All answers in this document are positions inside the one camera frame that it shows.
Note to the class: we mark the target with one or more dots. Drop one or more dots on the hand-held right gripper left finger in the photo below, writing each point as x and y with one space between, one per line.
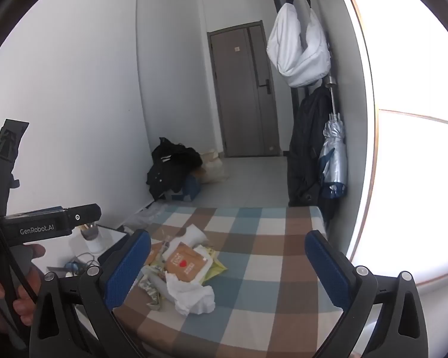
128 268

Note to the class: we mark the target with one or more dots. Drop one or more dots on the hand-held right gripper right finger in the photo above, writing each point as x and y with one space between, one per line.
326 268

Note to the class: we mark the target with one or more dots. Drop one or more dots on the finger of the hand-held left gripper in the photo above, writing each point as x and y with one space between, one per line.
86 216

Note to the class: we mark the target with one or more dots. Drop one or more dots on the clear printed bread wrapper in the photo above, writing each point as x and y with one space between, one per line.
151 287

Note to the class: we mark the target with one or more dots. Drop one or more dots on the brown packet with red heart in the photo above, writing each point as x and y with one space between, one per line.
183 263

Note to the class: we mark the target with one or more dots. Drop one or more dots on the white tissue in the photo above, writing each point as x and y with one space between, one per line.
194 294

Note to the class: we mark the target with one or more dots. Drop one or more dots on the yellow plastic bag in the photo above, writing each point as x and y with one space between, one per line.
216 268

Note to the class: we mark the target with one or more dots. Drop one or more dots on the person's left hand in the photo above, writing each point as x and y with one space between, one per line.
28 294

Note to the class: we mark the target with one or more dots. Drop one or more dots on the white cup with grey lid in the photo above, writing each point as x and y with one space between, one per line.
93 240

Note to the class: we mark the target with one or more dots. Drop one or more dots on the clear plastic sheet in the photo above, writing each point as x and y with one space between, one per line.
143 218

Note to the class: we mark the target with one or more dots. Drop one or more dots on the checked bed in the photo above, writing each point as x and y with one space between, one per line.
254 268

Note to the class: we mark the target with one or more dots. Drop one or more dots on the blue box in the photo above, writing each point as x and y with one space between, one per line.
188 190

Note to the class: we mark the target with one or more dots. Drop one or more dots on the black clothes pile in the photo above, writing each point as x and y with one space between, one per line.
171 167

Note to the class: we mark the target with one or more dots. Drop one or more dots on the brown cardboard box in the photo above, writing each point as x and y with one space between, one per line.
199 173

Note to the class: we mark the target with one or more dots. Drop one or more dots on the silver folded umbrella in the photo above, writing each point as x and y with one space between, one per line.
334 149

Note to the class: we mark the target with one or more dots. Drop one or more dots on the black hanging coat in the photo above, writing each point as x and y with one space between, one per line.
306 149

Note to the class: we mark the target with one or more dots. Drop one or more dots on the beige plastic bag on floor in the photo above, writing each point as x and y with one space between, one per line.
216 167

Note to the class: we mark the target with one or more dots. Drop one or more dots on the grey door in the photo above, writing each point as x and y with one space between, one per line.
242 93

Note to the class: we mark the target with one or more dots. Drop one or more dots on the window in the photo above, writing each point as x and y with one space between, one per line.
414 63

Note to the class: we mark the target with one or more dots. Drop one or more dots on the white hanging bag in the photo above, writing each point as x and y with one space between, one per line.
295 44

